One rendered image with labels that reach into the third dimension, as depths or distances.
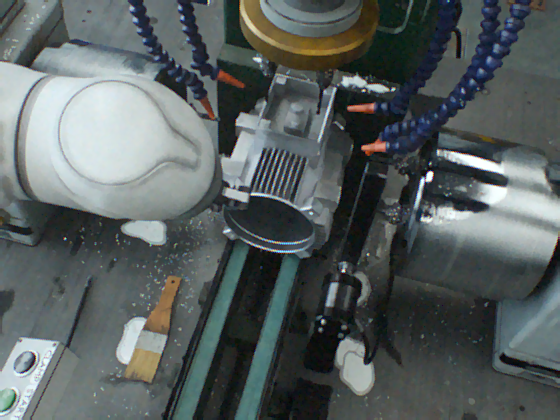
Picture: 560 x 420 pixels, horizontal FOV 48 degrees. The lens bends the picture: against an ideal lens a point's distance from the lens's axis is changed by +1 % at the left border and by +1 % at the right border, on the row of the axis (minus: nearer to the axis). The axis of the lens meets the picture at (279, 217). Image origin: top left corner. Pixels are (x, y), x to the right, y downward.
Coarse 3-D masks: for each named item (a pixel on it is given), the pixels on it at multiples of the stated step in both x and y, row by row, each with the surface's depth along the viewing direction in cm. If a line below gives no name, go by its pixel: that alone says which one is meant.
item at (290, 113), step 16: (288, 80) 100; (272, 96) 100; (288, 96) 102; (304, 96) 102; (272, 112) 100; (288, 112) 98; (304, 112) 99; (320, 112) 100; (256, 128) 94; (272, 128) 98; (288, 128) 97; (304, 128) 98; (320, 128) 99; (256, 144) 97; (272, 144) 96; (288, 144) 95; (304, 144) 94; (320, 144) 95; (304, 160) 97
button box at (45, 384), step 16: (16, 352) 82; (48, 352) 80; (64, 352) 81; (32, 368) 79; (48, 368) 79; (64, 368) 81; (0, 384) 79; (16, 384) 79; (32, 384) 78; (48, 384) 79; (64, 384) 81; (16, 400) 77; (32, 400) 77; (48, 400) 79; (0, 416) 76; (16, 416) 75; (32, 416) 77; (48, 416) 79
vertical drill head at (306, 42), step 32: (256, 0) 81; (288, 0) 77; (320, 0) 75; (352, 0) 78; (256, 32) 78; (288, 32) 78; (320, 32) 77; (352, 32) 78; (288, 64) 78; (320, 64) 78; (320, 96) 87
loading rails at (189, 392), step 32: (224, 256) 106; (288, 256) 108; (320, 256) 121; (224, 288) 104; (288, 288) 105; (224, 320) 101; (288, 320) 101; (192, 352) 97; (256, 352) 98; (192, 384) 95; (256, 384) 96; (192, 416) 92; (256, 416) 93
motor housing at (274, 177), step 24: (240, 144) 102; (264, 168) 97; (288, 168) 96; (336, 168) 101; (264, 192) 94; (288, 192) 94; (312, 192) 97; (216, 216) 102; (240, 216) 106; (264, 216) 109; (288, 216) 110; (264, 240) 107; (288, 240) 106; (312, 240) 101
